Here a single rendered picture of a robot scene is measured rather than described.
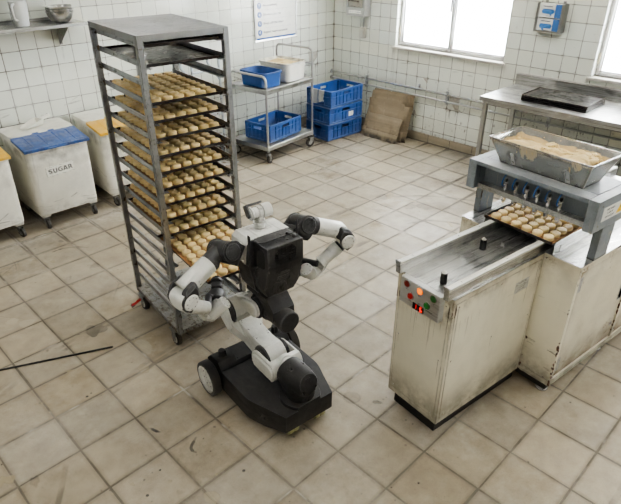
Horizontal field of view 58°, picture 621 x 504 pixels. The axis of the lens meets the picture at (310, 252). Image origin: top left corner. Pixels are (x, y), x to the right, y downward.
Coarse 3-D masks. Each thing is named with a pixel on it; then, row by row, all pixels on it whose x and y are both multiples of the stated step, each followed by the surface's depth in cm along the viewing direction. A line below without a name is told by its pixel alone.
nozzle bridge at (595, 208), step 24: (480, 168) 299; (504, 168) 285; (480, 192) 312; (504, 192) 291; (552, 192) 275; (576, 192) 259; (600, 192) 259; (576, 216) 267; (600, 216) 254; (600, 240) 266
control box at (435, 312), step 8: (408, 280) 258; (416, 280) 256; (408, 288) 259; (416, 288) 255; (424, 288) 251; (432, 288) 250; (400, 296) 266; (416, 296) 256; (424, 296) 252; (440, 296) 245; (408, 304) 263; (416, 304) 258; (432, 304) 249; (440, 304) 246; (424, 312) 255; (432, 312) 251; (440, 312) 248; (440, 320) 251
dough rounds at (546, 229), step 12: (516, 204) 308; (492, 216) 298; (504, 216) 295; (516, 216) 295; (528, 216) 295; (540, 216) 300; (552, 216) 295; (528, 228) 283; (540, 228) 283; (552, 228) 285; (564, 228) 283; (576, 228) 288; (552, 240) 275
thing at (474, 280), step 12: (516, 252) 266; (528, 252) 269; (540, 252) 277; (492, 264) 257; (504, 264) 259; (516, 264) 266; (468, 276) 248; (480, 276) 249; (492, 276) 256; (444, 288) 239; (456, 288) 241; (468, 288) 247
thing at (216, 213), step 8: (136, 200) 345; (144, 208) 334; (216, 208) 334; (152, 216) 327; (192, 216) 329; (200, 216) 325; (208, 216) 328; (216, 216) 325; (224, 216) 328; (160, 224) 320; (176, 224) 318; (184, 224) 316; (192, 224) 317; (200, 224) 320
